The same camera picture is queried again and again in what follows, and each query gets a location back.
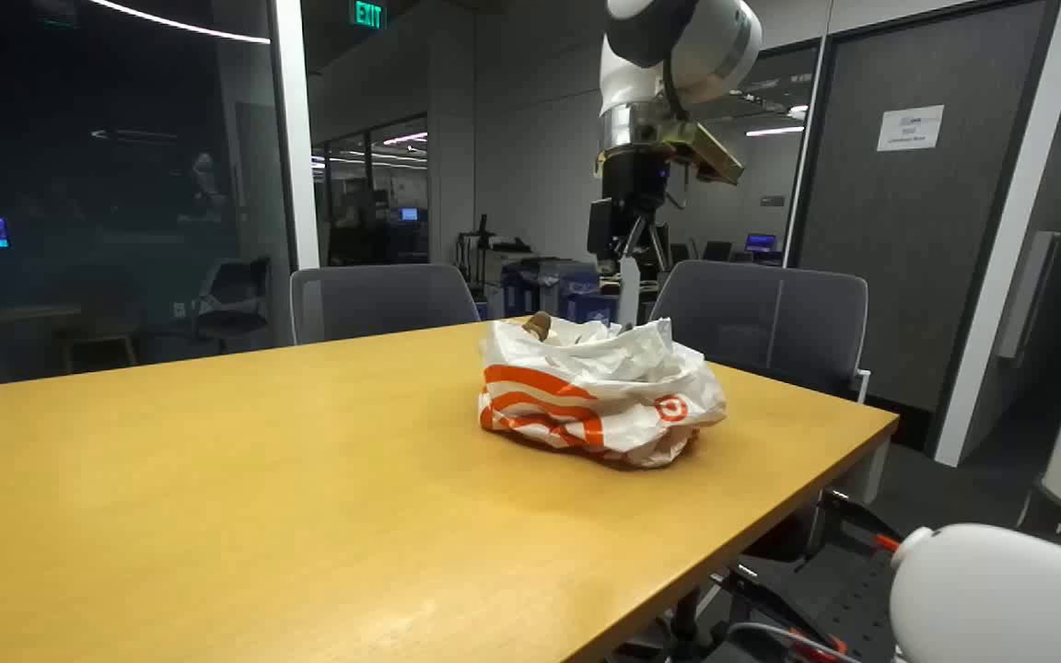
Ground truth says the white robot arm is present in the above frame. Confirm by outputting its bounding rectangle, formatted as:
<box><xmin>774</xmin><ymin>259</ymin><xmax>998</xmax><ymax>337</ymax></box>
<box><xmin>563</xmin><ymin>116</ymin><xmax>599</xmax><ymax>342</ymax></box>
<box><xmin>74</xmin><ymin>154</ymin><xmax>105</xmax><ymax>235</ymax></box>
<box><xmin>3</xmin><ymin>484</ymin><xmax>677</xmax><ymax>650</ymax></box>
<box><xmin>590</xmin><ymin>0</ymin><xmax>763</xmax><ymax>269</ymax></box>

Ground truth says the white paper door sign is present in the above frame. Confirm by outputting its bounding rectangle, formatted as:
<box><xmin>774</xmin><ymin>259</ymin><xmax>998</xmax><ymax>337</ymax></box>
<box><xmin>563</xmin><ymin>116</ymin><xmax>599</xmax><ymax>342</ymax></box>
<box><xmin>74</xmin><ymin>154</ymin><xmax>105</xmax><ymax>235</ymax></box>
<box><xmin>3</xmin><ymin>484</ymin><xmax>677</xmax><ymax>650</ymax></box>
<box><xmin>876</xmin><ymin>105</ymin><xmax>945</xmax><ymax>154</ymax></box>

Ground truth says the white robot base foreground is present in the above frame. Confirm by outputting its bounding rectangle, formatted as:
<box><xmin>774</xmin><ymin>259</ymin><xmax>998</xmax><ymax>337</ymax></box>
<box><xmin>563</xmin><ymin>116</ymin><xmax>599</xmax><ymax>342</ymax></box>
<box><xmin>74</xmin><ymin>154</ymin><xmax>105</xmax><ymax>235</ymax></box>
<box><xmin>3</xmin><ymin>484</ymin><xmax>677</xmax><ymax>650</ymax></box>
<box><xmin>890</xmin><ymin>525</ymin><xmax>1061</xmax><ymax>663</ymax></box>

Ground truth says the grey office chair middle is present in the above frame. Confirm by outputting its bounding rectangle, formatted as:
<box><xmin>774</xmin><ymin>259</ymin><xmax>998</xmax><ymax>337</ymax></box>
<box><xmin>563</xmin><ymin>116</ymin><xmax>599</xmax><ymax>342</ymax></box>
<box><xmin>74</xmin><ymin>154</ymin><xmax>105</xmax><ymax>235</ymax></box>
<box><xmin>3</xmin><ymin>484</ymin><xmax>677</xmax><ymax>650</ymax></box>
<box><xmin>287</xmin><ymin>263</ymin><xmax>478</xmax><ymax>342</ymax></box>

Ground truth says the grey office chair right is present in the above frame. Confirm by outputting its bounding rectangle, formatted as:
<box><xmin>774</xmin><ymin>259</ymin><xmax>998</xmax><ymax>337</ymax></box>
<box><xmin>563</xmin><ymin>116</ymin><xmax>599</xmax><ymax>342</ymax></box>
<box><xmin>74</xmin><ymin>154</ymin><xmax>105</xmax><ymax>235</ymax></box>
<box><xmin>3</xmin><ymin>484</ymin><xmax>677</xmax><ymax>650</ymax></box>
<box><xmin>651</xmin><ymin>263</ymin><xmax>871</xmax><ymax>401</ymax></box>

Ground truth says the grey office chair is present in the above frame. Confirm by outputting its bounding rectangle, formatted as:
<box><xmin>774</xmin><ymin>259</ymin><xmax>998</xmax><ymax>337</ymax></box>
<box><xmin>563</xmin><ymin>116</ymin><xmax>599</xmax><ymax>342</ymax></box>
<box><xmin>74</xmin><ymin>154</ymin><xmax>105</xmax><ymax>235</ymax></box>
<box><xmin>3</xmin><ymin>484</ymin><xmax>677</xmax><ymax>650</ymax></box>
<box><xmin>287</xmin><ymin>263</ymin><xmax>478</xmax><ymax>342</ymax></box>
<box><xmin>651</xmin><ymin>263</ymin><xmax>871</xmax><ymax>401</ymax></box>

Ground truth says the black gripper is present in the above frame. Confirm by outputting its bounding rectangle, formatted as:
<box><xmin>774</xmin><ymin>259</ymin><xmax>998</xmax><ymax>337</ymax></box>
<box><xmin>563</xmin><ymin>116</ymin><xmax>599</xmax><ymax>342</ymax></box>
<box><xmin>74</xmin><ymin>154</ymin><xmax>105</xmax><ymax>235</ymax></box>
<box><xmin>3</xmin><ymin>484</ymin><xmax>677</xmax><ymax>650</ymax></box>
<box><xmin>585</xmin><ymin>142</ymin><xmax>671</xmax><ymax>273</ymax></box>

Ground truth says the orange white plastic bag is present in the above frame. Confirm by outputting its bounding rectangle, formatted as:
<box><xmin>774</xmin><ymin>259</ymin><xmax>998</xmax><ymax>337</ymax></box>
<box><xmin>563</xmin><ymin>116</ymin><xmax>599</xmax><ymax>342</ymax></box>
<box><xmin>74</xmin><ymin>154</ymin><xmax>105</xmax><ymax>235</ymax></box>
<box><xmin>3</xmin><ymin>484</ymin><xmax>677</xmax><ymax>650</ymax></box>
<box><xmin>478</xmin><ymin>317</ymin><xmax>726</xmax><ymax>467</ymax></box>

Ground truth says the green exit sign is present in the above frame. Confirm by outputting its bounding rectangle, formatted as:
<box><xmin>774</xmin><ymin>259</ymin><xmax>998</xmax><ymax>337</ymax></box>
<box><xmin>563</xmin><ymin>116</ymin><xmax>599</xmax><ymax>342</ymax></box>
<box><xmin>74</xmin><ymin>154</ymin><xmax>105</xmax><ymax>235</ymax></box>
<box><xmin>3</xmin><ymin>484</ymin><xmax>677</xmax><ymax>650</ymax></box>
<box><xmin>354</xmin><ymin>0</ymin><xmax>386</xmax><ymax>29</ymax></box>

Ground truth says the brown plush moose toy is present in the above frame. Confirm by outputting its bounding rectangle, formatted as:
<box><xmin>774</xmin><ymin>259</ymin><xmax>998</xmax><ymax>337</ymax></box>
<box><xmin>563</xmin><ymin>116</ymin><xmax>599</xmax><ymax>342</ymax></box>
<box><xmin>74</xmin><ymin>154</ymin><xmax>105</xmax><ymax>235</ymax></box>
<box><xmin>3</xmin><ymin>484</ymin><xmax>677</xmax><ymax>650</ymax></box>
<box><xmin>522</xmin><ymin>315</ymin><xmax>554</xmax><ymax>342</ymax></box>

